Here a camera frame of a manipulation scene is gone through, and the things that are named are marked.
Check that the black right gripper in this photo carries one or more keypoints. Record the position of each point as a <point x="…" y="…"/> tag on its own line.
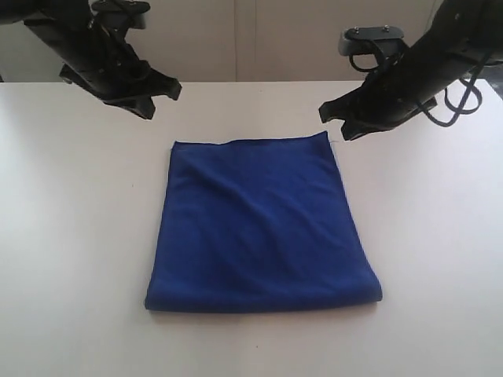
<point x="385" y="100"/>

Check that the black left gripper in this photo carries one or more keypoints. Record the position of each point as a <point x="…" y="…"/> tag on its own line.
<point x="107" y="66"/>

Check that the blue terry towel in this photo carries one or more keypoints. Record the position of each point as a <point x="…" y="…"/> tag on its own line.
<point x="258" y="226"/>

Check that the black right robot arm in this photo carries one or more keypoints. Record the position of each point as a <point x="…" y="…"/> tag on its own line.
<point x="435" y="76"/>

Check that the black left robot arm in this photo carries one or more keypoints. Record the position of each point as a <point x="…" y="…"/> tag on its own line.
<point x="41" y="18"/>

